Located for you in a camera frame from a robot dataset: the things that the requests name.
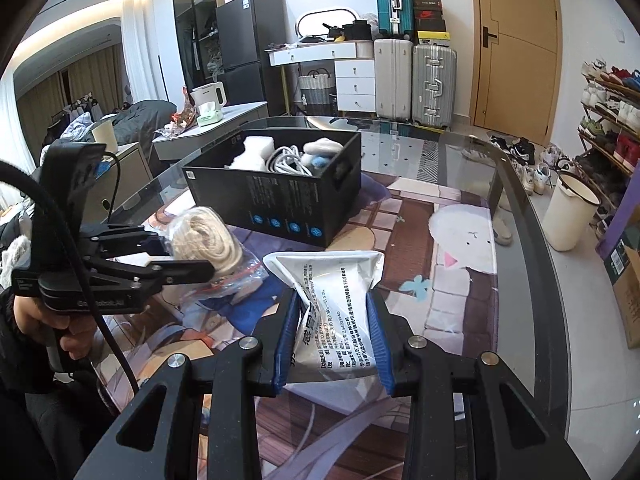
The black and red shoe box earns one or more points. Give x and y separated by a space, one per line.
429 8

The person's left hand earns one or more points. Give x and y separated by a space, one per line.
30 317

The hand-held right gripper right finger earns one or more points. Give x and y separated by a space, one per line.
382 340

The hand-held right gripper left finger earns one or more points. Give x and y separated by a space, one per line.
282 340

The black sneakers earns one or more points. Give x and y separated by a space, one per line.
522 150

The oval mirror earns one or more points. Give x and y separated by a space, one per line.
320 22

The wooden door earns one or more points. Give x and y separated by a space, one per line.
520 50

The white side counter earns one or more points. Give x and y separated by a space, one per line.
230 120

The white plush doll blue hat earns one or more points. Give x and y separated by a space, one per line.
322 152

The white suitcase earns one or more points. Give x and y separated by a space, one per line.
394 80

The teal suitcase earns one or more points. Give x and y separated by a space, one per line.
395 5

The light wooden cabinet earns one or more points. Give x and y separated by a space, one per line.
130 175

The black bag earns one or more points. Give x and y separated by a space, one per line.
357 31

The silver suitcase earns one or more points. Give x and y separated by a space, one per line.
434 85

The person's left forearm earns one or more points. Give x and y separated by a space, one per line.
20 370

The shoe rack with shoes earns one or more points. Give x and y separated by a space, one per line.
612 120

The yellow and black shoe box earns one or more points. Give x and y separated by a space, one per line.
433 37

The white vanity desk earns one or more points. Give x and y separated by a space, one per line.
315 54

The white bucket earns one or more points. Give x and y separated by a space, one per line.
567 215

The purple stool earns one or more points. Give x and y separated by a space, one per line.
620 225

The red snack bag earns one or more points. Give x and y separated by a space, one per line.
182 117

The brown cardboard box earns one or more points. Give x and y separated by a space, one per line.
627 295

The white drawer unit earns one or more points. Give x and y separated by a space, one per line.
355 85

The dark jacket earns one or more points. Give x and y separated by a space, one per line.
147 117

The white sneakers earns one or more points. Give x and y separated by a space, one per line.
542 172

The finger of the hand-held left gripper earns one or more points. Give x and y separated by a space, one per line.
170 272
125 240

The woven laundry basket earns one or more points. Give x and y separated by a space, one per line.
316 95

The green tissue box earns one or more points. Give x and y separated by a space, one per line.
210 116

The black cardboard box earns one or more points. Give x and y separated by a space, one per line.
280 200

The black glass cabinet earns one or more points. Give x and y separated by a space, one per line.
192 25

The white electric kettle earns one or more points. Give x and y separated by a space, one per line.
205 94

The white medicine packet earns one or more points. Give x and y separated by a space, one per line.
335 300

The black fridge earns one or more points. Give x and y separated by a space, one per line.
247 40

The cream waste bin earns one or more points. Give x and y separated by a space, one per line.
105 135

